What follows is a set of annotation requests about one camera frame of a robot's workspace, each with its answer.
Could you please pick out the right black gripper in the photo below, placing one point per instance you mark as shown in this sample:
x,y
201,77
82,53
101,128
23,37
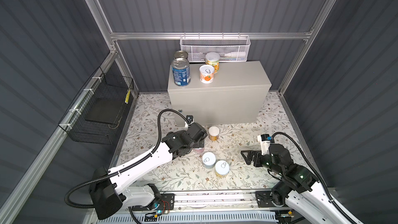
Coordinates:
x,y
257,153

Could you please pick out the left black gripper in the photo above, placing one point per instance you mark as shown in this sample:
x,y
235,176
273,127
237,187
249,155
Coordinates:
x,y
201,142

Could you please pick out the green label can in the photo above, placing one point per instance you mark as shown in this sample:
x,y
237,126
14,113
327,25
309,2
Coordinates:
x,y
209,160

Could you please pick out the orange label can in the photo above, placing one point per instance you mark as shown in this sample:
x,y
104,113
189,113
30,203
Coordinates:
x,y
207,74

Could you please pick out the blue label tin can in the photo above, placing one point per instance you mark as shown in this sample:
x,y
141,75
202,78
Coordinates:
x,y
181,71

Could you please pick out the yellow green can plastic lid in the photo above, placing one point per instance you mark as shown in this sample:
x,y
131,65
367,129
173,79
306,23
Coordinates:
x,y
212,58

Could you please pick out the dark tomato tin can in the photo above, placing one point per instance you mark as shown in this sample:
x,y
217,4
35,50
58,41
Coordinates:
x,y
181,54

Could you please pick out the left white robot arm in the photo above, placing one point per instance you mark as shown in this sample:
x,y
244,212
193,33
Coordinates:
x,y
112,194

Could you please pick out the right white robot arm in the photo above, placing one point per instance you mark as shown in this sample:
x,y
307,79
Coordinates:
x,y
298,187

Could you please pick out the pink label can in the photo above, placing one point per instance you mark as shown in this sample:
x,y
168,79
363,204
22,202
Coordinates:
x,y
199,150

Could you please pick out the orange fruit can white lid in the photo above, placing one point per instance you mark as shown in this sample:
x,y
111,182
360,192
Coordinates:
x,y
214,133

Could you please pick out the yellow label can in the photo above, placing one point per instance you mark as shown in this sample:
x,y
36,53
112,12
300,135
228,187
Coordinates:
x,y
222,168

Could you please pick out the grey metal cabinet box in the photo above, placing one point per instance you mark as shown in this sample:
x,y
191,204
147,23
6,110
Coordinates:
x,y
235,95

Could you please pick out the white tube in basket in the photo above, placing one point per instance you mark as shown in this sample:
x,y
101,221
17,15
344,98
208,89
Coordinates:
x,y
239,55

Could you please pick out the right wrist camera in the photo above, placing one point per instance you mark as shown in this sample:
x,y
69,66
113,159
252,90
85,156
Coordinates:
x,y
265,141

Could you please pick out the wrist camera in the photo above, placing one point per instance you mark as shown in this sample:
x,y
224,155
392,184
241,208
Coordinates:
x,y
265,141
189,120

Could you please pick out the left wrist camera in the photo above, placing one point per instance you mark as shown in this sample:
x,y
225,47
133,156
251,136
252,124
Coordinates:
x,y
189,120

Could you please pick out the white perforated cable tray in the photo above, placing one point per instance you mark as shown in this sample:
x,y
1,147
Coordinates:
x,y
222,217

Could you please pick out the white wire mesh basket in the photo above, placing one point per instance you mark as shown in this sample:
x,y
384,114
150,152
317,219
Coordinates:
x,y
197,46

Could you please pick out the black wire mesh basket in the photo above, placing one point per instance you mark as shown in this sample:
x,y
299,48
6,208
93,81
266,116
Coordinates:
x,y
98,115

